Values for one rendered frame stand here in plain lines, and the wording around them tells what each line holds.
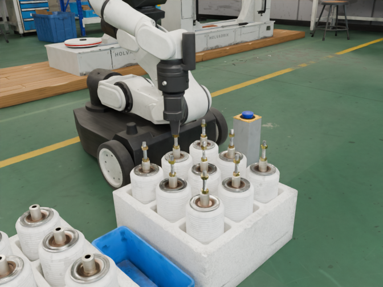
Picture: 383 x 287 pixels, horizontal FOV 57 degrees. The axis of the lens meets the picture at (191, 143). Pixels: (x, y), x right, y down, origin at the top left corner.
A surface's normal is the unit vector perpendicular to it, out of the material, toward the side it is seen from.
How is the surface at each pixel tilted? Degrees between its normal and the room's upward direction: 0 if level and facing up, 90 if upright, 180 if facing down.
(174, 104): 90
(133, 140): 45
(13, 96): 90
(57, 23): 92
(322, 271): 0
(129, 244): 88
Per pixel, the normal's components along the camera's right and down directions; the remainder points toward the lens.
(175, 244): -0.73, 0.30
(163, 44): -0.44, 0.39
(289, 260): -0.02, -0.91
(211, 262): 0.69, 0.29
